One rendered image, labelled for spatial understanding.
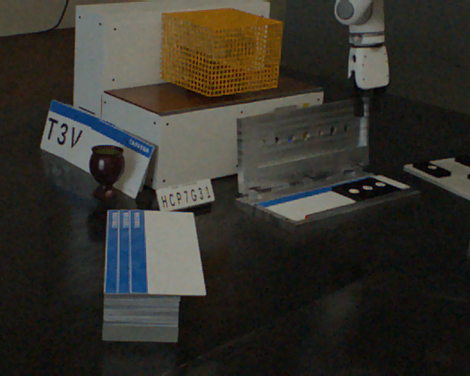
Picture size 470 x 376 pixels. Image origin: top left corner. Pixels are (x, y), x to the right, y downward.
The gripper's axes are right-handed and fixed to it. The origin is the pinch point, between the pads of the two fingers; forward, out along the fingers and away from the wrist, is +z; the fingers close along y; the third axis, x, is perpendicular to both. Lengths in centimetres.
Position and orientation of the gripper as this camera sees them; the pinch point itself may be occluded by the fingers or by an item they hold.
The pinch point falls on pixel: (368, 107)
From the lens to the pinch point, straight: 275.2
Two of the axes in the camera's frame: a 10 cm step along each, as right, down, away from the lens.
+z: 0.4, 9.7, 2.4
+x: -6.6, -1.5, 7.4
